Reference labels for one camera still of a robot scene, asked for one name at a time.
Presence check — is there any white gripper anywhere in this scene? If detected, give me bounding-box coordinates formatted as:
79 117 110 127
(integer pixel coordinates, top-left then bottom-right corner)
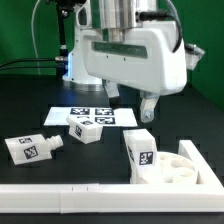
82 21 187 123

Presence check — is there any white marker sheet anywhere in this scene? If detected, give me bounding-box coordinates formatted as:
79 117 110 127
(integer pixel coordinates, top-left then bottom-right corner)
44 107 137 127

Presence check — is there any white L-shaped fence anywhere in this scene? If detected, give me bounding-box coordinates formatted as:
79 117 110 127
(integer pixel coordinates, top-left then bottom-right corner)
0 140 224 213

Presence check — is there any black cable lower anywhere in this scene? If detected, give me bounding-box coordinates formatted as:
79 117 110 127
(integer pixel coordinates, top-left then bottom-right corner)
0 64 69 73

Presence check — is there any black cable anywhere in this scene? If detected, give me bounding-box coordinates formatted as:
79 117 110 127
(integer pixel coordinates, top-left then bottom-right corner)
0 57 69 69
0 64 69 73

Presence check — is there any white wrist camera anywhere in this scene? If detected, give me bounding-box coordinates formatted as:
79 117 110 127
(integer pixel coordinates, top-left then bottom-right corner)
184 43 205 70

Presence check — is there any black cable upper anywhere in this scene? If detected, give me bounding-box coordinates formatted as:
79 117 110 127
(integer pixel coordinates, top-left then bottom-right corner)
0 57 69 69

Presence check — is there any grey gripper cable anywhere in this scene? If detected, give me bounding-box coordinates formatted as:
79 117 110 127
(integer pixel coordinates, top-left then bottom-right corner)
135 0 184 54

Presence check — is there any white thin cable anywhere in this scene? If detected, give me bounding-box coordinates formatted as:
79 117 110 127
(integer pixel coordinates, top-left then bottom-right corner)
30 0 44 76

